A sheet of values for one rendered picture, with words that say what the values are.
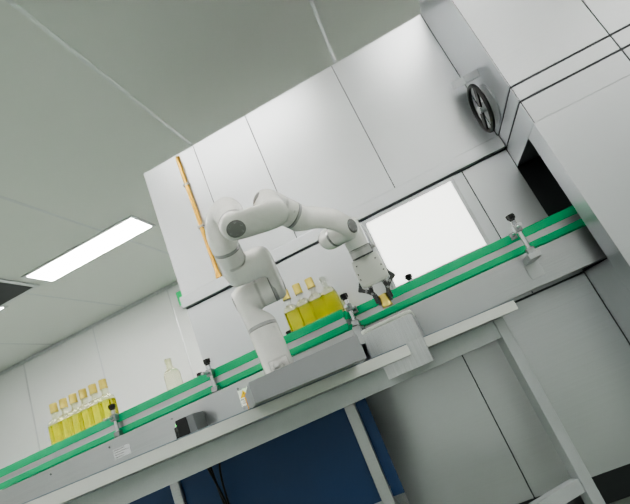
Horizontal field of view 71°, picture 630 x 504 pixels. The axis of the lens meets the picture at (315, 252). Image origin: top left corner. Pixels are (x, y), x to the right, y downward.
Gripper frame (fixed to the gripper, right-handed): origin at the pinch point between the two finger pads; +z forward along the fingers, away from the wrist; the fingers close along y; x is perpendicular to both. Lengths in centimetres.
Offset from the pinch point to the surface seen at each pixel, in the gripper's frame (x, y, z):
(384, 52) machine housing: -69, -48, -97
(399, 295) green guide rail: -21.9, -4.1, 4.5
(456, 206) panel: -44, -41, -16
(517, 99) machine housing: -15, -70, -40
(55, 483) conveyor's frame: -8, 154, 13
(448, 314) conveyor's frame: -16.4, -16.9, 17.4
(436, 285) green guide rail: -21.2, -18.0, 6.9
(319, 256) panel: -46, 21, -23
